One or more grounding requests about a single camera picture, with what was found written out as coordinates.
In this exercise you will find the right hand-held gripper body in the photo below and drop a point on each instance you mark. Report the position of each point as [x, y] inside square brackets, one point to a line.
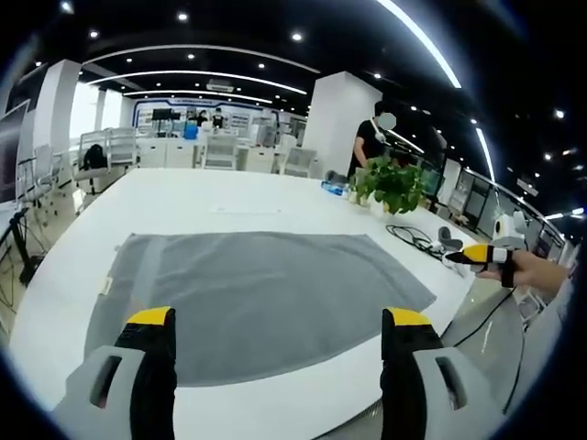
[506, 229]

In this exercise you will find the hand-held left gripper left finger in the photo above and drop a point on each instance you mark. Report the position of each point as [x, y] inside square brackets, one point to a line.
[151, 366]

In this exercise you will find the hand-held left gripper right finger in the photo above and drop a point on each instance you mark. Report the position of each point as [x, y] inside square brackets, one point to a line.
[408, 366]

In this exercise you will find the grey towel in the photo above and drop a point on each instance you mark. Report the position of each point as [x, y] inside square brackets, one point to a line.
[257, 293]

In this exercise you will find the person's right hand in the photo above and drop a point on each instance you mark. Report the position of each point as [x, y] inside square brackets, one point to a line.
[527, 270]

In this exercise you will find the grey headset device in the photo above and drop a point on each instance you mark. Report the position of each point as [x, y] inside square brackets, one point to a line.
[447, 236]

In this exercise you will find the green potted plant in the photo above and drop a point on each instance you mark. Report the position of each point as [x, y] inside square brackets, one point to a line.
[392, 183]

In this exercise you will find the blue plastic packet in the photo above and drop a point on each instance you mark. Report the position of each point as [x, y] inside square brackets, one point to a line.
[337, 187]

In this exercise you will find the black tripod stand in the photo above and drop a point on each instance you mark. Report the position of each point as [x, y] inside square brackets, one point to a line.
[20, 247]

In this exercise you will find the white pillar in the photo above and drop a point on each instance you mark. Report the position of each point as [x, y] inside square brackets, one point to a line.
[341, 124]

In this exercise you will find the white mesh office chair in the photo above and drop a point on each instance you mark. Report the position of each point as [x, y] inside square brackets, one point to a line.
[300, 161]
[220, 150]
[121, 144]
[41, 169]

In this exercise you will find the white table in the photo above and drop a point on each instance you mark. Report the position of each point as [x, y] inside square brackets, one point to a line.
[275, 206]

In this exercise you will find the black backpack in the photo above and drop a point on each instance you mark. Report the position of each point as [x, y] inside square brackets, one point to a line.
[94, 158]

